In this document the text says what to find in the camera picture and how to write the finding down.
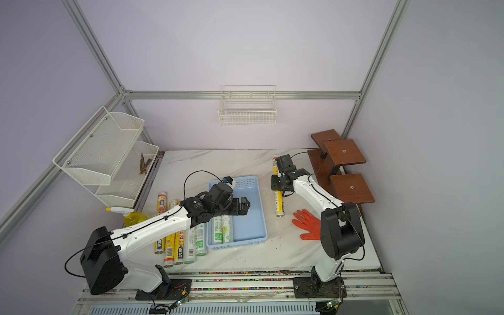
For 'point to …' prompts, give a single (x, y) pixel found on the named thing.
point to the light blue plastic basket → (247, 228)
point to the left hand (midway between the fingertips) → (240, 206)
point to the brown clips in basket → (144, 166)
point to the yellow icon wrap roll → (162, 207)
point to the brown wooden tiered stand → (333, 153)
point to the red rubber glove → (309, 223)
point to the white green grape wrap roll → (228, 229)
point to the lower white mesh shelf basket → (128, 178)
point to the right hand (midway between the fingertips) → (278, 186)
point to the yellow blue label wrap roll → (179, 244)
